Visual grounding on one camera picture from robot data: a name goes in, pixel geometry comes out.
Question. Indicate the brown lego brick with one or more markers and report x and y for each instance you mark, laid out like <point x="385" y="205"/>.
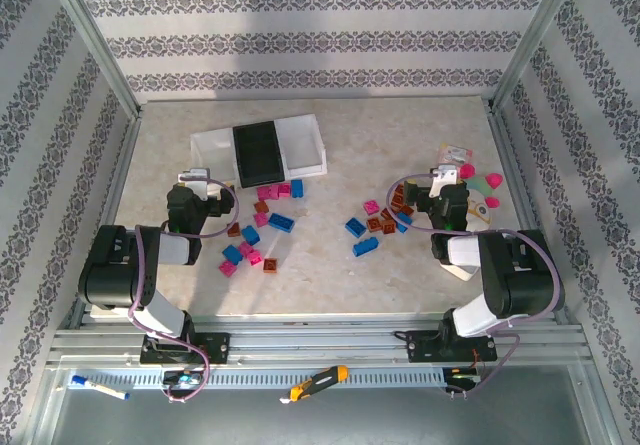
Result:
<point x="389" y="226"/>
<point x="398" y="197"/>
<point x="261" y="207"/>
<point x="270" y="265"/>
<point x="386" y="213"/>
<point x="405" y="209"/>
<point x="233" y="230"/>
<point x="374" y="224"/>

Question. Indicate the blue lego brick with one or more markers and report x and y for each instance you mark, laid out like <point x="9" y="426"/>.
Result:
<point x="232" y="254"/>
<point x="281" y="222"/>
<point x="366" y="247"/>
<point x="355" y="227"/>
<point x="250" y="235"/>
<point x="404" y="221"/>
<point x="297" y="188"/>

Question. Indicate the pink lego brick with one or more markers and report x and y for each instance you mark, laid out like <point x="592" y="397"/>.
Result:
<point x="371" y="207"/>
<point x="284" y="190"/>
<point x="260" y="220"/>
<point x="245" y="248"/>
<point x="266" y="193"/>
<point x="228" y="268"/>
<point x="255" y="258"/>

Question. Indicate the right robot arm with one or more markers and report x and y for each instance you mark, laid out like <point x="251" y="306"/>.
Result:
<point x="520" y="275"/>

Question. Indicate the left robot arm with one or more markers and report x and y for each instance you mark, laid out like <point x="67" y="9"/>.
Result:
<point x="107" y="270"/>

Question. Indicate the white and pink plush toy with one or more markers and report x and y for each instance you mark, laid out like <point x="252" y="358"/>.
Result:
<point x="482" y="212"/>

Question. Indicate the pink snack packet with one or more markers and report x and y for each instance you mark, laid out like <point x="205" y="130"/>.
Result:
<point x="455" y="154"/>

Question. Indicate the black plastic bin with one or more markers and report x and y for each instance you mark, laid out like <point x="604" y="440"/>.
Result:
<point x="257" y="155"/>

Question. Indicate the small circuit board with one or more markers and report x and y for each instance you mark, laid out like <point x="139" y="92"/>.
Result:
<point x="462" y="377"/>
<point x="182" y="378"/>

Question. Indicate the white marker blue cap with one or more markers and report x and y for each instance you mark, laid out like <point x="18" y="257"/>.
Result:
<point x="100" y="388"/>

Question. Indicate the yellow utility knife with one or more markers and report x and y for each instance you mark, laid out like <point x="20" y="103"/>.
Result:
<point x="322" y="377"/>

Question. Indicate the aluminium side rail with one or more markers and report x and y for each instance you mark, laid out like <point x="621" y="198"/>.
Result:
<point x="515" y="165"/>
<point x="112" y="190"/>

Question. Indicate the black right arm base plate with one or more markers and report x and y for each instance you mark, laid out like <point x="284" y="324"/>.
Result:
<point x="420" y="345"/>

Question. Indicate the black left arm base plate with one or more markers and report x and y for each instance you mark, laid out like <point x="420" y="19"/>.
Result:
<point x="217" y="347"/>

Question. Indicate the aluminium front rail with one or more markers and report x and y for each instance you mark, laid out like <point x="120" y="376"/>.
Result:
<point x="320" y="340"/>

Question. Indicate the aluminium frame post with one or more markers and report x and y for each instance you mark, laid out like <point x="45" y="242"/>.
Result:
<point x="537" y="40"/>
<point x="96" y="40"/>

